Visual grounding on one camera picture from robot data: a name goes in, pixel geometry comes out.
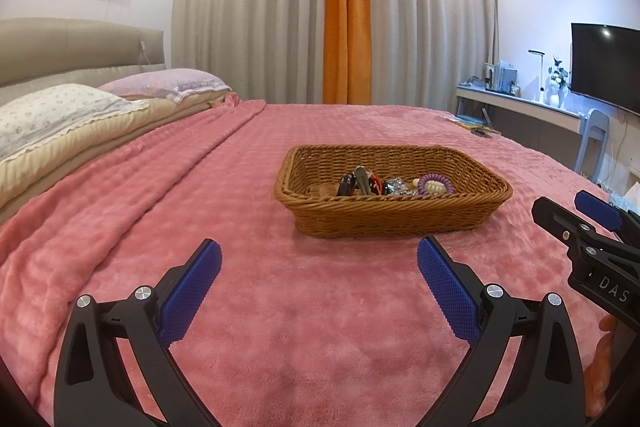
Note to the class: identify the light blue chair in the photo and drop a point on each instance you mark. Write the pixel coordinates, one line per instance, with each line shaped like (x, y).
(592, 132)

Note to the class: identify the cream hair clip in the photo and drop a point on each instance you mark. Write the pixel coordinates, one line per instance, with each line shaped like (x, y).
(435, 188)

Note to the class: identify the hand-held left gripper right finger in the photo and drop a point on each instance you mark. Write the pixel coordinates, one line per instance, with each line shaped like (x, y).
(450, 287)

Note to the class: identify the white floral pillow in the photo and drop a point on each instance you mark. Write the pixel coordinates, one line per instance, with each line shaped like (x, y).
(55, 112)

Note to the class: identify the brown wicker basket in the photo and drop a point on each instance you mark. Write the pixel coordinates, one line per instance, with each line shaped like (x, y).
(390, 217)

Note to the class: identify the beige padded headboard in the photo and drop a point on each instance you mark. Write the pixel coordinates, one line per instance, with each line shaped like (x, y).
(70, 47)

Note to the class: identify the black television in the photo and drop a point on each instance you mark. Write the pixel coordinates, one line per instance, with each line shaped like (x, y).
(605, 62)

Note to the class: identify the beige curtain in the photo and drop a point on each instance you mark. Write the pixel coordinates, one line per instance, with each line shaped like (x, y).
(430, 22)
(250, 7)

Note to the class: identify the black hair clip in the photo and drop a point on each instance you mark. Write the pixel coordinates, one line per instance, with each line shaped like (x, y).
(345, 186)

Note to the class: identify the pile of silver jewelry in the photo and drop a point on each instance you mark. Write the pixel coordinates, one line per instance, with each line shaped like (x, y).
(399, 187)

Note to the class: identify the white desk lamp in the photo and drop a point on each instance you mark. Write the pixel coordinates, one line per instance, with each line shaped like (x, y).
(541, 72)

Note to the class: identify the person's right hand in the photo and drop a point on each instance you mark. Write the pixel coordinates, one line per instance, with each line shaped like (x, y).
(602, 357)

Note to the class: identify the beige quilt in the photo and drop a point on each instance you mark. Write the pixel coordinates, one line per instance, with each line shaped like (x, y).
(100, 142)

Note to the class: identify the pink fleece blanket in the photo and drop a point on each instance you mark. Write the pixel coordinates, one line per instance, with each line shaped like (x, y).
(250, 332)

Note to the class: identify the lilac pillow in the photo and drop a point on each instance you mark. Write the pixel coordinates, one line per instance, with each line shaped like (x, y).
(165, 82)

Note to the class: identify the books on desk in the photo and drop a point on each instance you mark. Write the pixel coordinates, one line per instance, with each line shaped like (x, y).
(502, 77)

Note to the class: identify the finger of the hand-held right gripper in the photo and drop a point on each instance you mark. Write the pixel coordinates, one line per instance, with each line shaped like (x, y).
(555, 217)
(597, 209)

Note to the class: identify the orange curtain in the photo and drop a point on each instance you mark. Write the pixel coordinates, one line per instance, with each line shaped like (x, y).
(347, 17)

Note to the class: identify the white vase with flowers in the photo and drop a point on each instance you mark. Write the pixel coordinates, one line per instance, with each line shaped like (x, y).
(557, 82)

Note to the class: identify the white desk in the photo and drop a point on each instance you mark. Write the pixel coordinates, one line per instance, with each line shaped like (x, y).
(515, 107)

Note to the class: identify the booklets on bed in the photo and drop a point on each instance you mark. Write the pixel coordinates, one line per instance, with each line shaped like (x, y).
(472, 126)

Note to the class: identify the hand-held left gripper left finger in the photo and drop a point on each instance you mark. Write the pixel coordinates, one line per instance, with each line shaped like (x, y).
(192, 292)

